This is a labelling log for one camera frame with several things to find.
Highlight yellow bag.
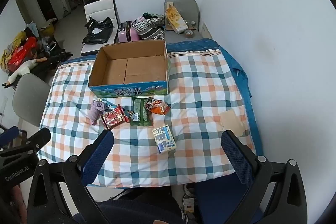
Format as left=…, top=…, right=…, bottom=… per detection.
left=1, top=31, right=27, bottom=69

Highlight cardboard box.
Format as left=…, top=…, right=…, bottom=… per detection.
left=88, top=40, right=169, bottom=98

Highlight beige paper piece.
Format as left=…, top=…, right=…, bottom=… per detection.
left=219, top=109, right=246, bottom=136

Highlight grey shell chair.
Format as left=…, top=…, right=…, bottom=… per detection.
left=12, top=73, right=51, bottom=127

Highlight black plastic bag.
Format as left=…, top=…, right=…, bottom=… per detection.
left=81, top=16, right=114, bottom=45

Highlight yellow printed box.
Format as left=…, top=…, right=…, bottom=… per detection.
left=165, top=7, right=189, bottom=34

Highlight yellow container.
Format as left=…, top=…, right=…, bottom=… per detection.
left=39, top=22, right=55, bottom=35

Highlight white goose plush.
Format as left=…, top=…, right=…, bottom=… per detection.
left=7, top=59, right=38, bottom=85

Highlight purple cloth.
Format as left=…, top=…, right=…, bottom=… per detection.
left=91, top=100, right=107, bottom=125

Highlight red plastic bag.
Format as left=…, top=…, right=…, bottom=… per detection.
left=8, top=37, right=37, bottom=72

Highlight white blue tissue packet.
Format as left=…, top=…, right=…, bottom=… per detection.
left=152, top=125, right=176, bottom=153

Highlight light blue cloth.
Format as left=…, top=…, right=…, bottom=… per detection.
left=26, top=21, right=40, bottom=33

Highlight white chair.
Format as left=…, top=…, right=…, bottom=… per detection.
left=80, top=0, right=118, bottom=56

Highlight orange snack packet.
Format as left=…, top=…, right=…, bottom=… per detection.
left=145, top=97, right=171, bottom=116

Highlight blue snack packet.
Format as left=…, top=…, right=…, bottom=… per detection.
left=100, top=98, right=134, bottom=123

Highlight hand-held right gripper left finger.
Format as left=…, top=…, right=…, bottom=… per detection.
left=28, top=130, right=114, bottom=224

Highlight checked quilt with blue backing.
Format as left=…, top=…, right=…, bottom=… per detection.
left=37, top=38, right=264, bottom=224

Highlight pink suitcase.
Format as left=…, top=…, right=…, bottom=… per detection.
left=117, top=21, right=139, bottom=43

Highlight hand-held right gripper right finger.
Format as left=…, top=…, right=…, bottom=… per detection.
left=221, top=130, right=307, bottom=224

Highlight person's dark clothed legs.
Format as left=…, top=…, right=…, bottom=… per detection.
left=73, top=187, right=184, bottom=224

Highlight green snack packet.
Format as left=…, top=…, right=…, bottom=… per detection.
left=130, top=97, right=153, bottom=127

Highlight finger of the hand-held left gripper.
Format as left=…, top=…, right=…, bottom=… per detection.
left=0, top=126, right=20, bottom=146
left=16, top=127, right=51, bottom=153

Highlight grey padded chair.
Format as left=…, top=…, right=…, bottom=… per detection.
left=164, top=0, right=204, bottom=43

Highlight red snack packet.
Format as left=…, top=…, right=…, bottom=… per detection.
left=100, top=104, right=130, bottom=130

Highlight black white patterned bag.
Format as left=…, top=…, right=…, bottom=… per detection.
left=131, top=14, right=166, bottom=41

